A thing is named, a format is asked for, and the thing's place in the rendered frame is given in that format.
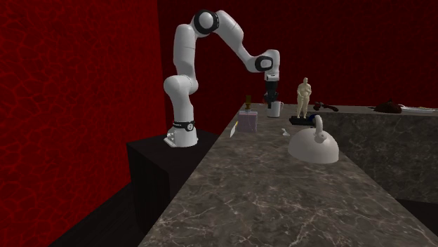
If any beige human figure statue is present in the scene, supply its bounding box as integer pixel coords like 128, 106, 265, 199
288, 76, 313, 126

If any white mug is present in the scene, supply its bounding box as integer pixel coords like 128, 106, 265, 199
266, 100, 285, 119

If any white dome kettle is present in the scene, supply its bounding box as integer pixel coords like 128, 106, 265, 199
287, 114, 340, 165

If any black robot stand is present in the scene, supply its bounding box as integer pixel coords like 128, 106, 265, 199
126, 128, 220, 237

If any dark red tool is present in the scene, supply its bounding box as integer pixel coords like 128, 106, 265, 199
312, 101, 340, 113

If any dark brown lump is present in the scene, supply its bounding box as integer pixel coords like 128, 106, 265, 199
373, 99, 403, 114

